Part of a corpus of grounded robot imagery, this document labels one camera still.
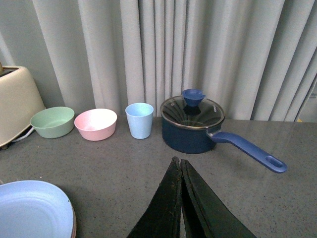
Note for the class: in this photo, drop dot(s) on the cream white toaster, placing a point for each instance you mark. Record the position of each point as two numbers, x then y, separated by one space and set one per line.
19 101

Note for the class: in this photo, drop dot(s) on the right-camera right gripper black left finger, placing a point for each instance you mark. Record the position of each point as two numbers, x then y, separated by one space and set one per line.
162 217

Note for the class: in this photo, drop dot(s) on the grey curtain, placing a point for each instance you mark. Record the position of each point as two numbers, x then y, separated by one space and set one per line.
256 58

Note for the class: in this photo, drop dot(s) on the light blue cup right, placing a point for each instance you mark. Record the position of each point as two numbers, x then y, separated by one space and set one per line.
140 117

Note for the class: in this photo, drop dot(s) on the blue plate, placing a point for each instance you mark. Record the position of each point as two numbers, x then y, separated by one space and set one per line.
34 209

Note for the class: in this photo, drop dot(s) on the glass pot lid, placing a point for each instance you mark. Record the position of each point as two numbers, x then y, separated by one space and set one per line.
192 110

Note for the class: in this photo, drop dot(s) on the brown toast slice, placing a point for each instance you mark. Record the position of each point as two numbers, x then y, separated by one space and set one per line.
0 68

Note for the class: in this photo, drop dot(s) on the pink plate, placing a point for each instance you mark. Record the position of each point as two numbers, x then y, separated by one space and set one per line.
74 228

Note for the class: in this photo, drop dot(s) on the dark blue saucepan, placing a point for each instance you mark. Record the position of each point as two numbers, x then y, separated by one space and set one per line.
197 140

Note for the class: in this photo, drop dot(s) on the right-camera right gripper black right finger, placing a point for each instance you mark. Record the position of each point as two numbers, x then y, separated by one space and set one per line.
205 215

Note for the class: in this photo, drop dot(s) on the green bowl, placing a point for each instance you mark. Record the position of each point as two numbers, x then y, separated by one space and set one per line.
53 122

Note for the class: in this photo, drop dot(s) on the pink bowl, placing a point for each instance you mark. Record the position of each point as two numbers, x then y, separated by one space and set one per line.
96 124

